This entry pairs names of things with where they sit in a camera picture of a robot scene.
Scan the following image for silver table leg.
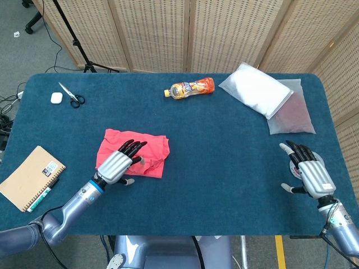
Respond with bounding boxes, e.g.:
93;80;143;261
240;235;249;269

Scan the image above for silver blue robot torso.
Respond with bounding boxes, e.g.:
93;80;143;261
108;235;233;269

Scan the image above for clear plastic bag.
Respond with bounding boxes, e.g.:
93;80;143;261
266;78;316;135

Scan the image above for round white tape disc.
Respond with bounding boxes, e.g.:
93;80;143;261
288;152;326;179

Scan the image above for green white marker pen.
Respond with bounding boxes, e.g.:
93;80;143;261
26;178;61;213

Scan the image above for white garment in plastic bag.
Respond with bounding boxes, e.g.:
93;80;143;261
218;62;294;120

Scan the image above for left black grey robot hand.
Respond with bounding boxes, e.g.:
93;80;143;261
95;139;148;186

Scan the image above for coral red t-shirt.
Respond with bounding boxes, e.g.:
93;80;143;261
95;128;171;179

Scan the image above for black floor cable tangle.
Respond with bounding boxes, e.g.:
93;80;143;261
0;89;25;149

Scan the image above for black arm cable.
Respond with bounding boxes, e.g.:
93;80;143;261
319;224;359;269
41;206;68;269

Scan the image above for blue carpet table cover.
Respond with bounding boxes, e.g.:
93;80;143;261
0;73;353;236

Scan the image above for black office chair base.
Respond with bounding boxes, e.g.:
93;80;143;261
21;0;44;35

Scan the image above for kraft spiral notebook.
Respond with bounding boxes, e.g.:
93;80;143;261
0;145;67;213

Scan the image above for orange drink plastic bottle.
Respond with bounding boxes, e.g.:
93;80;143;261
164;77;215;100

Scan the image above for yellow floor tape strip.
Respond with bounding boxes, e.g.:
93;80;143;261
274;235;287;269

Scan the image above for black handled scissors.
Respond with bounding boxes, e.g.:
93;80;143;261
58;81;85;109

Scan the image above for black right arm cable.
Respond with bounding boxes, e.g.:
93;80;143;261
319;224;359;269

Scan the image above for black tripod stand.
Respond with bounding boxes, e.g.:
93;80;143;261
52;0;120;73

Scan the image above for right black grey robot hand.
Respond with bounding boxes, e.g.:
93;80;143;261
279;140;337;199

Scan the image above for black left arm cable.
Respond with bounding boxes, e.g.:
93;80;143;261
41;206;68;269

